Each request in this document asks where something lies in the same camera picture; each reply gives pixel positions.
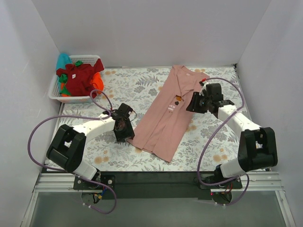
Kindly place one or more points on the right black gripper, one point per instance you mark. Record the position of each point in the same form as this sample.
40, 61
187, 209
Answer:
194, 104

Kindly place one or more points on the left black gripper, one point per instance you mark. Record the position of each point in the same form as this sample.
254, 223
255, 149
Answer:
124, 132

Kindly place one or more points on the pink printed t-shirt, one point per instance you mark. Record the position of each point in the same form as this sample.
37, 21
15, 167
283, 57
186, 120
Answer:
163, 126

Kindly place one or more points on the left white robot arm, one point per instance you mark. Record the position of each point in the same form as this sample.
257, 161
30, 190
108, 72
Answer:
67, 147

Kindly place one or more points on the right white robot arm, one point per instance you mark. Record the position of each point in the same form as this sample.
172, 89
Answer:
257, 145

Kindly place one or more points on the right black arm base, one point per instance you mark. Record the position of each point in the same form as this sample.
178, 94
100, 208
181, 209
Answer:
220, 194

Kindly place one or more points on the floral table mat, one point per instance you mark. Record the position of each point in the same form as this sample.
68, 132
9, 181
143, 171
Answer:
204, 145

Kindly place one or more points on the orange t-shirt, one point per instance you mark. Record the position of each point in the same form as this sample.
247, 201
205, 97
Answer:
96, 82

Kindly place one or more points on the dark red t-shirt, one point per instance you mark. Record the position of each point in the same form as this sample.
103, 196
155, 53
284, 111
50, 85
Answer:
87, 73

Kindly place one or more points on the white plastic laundry basket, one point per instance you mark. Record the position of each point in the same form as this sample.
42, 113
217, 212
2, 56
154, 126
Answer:
54, 90

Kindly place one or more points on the teal t-shirt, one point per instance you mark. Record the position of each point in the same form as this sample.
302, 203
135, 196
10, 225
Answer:
62, 61

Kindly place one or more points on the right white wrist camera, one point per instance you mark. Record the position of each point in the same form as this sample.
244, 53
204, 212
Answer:
203, 83

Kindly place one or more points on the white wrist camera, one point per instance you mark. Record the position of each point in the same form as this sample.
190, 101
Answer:
105, 115
203, 83

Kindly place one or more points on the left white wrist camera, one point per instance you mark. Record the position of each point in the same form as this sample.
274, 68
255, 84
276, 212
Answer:
105, 115

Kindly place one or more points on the aluminium frame rail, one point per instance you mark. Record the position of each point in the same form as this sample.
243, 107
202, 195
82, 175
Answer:
180, 183

